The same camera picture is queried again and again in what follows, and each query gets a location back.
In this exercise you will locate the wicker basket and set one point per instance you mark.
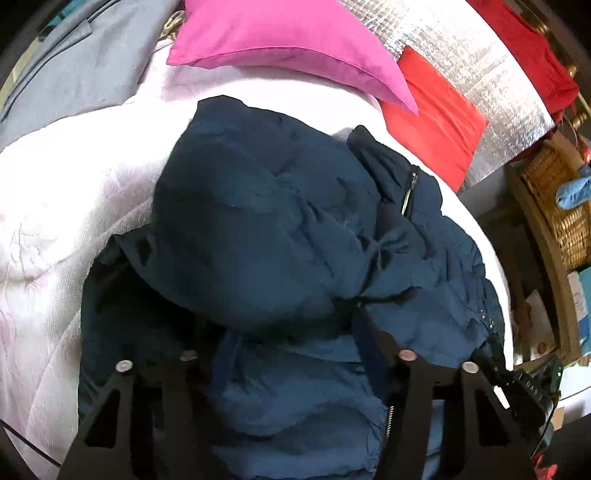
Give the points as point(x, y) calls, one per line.
point(563, 226)

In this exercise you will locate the red blanket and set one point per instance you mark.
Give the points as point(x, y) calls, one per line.
point(521, 41)

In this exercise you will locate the blue cloth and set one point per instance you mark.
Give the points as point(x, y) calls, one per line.
point(572, 189)

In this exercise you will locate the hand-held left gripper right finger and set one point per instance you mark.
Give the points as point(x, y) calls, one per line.
point(369, 341)

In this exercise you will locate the navy zip-up jacket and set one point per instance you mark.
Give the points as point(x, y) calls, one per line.
point(277, 221)

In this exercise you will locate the magenta pillow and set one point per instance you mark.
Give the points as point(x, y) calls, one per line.
point(286, 37)

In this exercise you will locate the silver foil insulation panel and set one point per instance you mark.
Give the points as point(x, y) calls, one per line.
point(461, 55)

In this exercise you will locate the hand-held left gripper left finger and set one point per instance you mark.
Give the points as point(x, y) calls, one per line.
point(178, 401)

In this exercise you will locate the grey garment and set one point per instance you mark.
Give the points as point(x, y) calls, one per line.
point(83, 60)

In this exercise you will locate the white blanket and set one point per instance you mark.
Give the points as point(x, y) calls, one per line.
point(60, 230)

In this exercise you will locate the red pillow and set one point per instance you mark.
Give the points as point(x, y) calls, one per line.
point(434, 124)

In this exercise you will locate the wooden side table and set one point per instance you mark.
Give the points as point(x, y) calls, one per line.
point(551, 277)

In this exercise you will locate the teal cloth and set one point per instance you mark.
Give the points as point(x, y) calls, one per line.
point(51, 21)

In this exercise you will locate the teal box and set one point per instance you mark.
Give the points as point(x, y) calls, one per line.
point(579, 314)

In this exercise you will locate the white orange card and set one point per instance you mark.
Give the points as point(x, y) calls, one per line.
point(538, 323)

